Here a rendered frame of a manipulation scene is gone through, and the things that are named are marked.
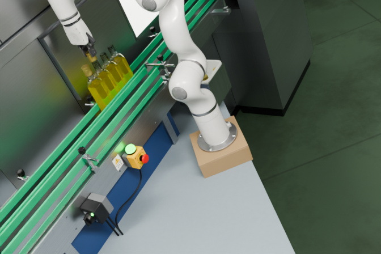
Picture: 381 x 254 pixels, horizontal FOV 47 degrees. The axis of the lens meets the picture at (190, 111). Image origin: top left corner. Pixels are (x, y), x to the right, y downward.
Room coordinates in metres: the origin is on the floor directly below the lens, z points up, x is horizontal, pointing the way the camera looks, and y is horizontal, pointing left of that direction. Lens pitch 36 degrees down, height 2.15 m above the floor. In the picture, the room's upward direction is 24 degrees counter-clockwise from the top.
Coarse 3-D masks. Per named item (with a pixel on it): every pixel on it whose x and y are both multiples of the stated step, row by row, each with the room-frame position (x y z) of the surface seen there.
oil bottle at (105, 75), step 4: (100, 72) 1.75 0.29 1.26; (104, 72) 1.75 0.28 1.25; (108, 72) 1.76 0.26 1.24; (96, 76) 1.75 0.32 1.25; (100, 76) 1.74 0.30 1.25; (104, 76) 1.74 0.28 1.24; (108, 76) 1.76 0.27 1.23; (104, 80) 1.73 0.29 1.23; (108, 80) 1.75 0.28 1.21; (112, 80) 1.76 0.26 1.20; (108, 84) 1.74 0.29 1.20; (112, 84) 1.75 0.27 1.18; (116, 84) 1.77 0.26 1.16; (108, 88) 1.73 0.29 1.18; (112, 88) 1.74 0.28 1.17; (116, 88) 1.76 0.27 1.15; (112, 92) 1.74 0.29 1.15; (116, 92) 1.75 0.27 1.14; (112, 96) 1.73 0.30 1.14
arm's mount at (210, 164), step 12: (228, 120) 1.61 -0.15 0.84; (240, 132) 1.50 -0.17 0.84; (192, 144) 1.57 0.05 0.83; (240, 144) 1.43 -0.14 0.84; (204, 156) 1.45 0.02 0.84; (216, 156) 1.42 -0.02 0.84; (228, 156) 1.41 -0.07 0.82; (240, 156) 1.40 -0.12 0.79; (204, 168) 1.41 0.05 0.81; (216, 168) 1.41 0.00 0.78; (228, 168) 1.41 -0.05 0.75
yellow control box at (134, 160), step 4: (136, 148) 1.50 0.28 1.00; (140, 148) 1.49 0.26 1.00; (136, 152) 1.47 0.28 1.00; (140, 152) 1.47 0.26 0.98; (144, 152) 1.49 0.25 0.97; (124, 156) 1.48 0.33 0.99; (128, 156) 1.47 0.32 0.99; (132, 156) 1.45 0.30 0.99; (136, 156) 1.45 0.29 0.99; (140, 156) 1.46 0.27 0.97; (124, 160) 1.49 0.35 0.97; (128, 160) 1.47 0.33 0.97; (132, 160) 1.45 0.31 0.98; (136, 160) 1.45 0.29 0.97; (140, 160) 1.46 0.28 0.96; (128, 164) 1.48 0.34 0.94; (132, 164) 1.46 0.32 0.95; (136, 164) 1.44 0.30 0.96; (140, 164) 1.45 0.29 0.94
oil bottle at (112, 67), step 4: (108, 64) 1.79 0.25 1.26; (112, 64) 1.79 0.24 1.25; (116, 64) 1.81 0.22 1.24; (104, 68) 1.79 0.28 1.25; (108, 68) 1.78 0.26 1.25; (112, 68) 1.78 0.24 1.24; (116, 68) 1.80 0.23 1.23; (112, 72) 1.78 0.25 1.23; (116, 72) 1.79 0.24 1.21; (120, 72) 1.80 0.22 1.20; (112, 76) 1.77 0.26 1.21; (116, 76) 1.78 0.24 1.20; (120, 76) 1.80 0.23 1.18; (116, 80) 1.77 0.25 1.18; (120, 80) 1.79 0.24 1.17; (124, 80) 1.80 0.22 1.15; (120, 84) 1.78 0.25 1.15; (124, 84) 1.79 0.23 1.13; (120, 88) 1.77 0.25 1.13
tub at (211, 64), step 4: (208, 60) 1.90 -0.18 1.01; (212, 60) 1.88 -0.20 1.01; (216, 60) 1.87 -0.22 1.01; (208, 64) 1.89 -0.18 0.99; (212, 64) 1.88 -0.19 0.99; (216, 64) 1.86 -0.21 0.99; (220, 64) 1.82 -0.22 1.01; (208, 68) 1.90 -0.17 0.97; (212, 68) 1.88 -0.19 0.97; (216, 68) 1.80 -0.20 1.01; (208, 72) 1.90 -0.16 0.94; (212, 72) 1.88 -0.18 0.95; (208, 76) 1.87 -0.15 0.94; (212, 76) 1.76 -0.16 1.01; (208, 80) 1.73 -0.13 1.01
